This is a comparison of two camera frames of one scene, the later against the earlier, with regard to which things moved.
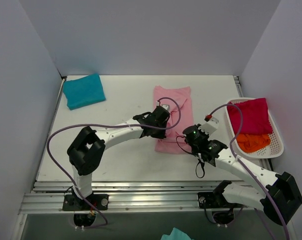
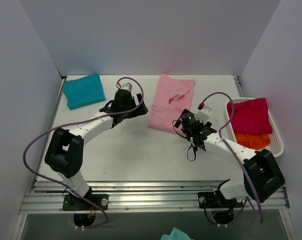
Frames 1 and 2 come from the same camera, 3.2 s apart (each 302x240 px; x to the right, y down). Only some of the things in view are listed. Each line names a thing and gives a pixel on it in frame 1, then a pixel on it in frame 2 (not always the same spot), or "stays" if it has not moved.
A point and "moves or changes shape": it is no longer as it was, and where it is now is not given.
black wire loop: (198, 162) → (185, 137)
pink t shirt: (178, 100) moves or changes shape
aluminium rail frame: (130, 197) stays
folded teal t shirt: (84, 91) stays
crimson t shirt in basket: (255, 117) stays
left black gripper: (163, 122) → (124, 110)
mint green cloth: (176, 234) stays
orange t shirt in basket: (252, 143) stays
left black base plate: (71, 202) stays
